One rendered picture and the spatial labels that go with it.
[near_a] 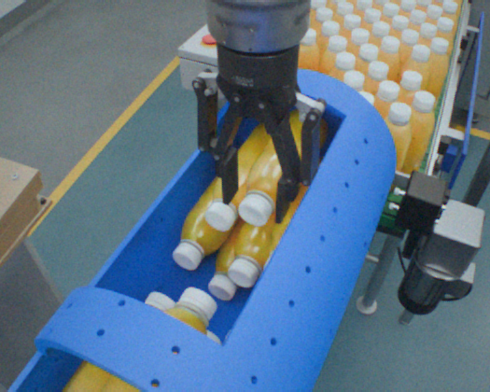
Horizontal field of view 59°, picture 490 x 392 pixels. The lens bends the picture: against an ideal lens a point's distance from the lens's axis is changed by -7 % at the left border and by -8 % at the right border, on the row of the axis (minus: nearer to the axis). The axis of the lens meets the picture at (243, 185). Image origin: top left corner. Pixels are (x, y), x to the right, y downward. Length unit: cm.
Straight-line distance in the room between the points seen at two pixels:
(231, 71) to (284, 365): 27
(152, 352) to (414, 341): 152
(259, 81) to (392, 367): 148
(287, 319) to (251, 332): 4
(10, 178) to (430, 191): 71
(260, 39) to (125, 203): 184
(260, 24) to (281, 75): 6
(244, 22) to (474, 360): 168
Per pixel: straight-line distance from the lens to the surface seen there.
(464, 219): 104
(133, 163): 234
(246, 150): 67
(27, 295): 96
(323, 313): 49
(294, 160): 50
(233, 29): 38
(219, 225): 63
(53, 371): 59
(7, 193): 78
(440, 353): 186
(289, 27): 38
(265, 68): 40
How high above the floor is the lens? 159
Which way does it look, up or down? 47 degrees down
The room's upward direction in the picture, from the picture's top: straight up
